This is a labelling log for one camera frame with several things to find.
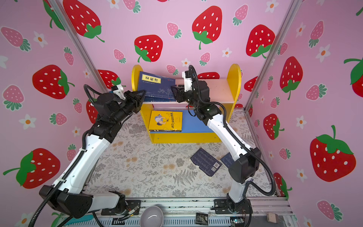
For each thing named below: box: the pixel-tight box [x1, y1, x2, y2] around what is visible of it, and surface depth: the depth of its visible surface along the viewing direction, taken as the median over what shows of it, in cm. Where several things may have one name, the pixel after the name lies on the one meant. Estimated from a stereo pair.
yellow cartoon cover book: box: [148, 110, 183, 132], surface depth 92 cm
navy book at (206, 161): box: [190, 147, 223, 177], surface depth 92 cm
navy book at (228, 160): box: [220, 152, 235, 168], surface depth 92 cm
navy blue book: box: [143, 93, 177, 103], surface depth 69 cm
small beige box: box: [266, 211, 279, 224], surface depth 71 cm
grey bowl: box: [139, 205, 164, 227], surface depth 71 cm
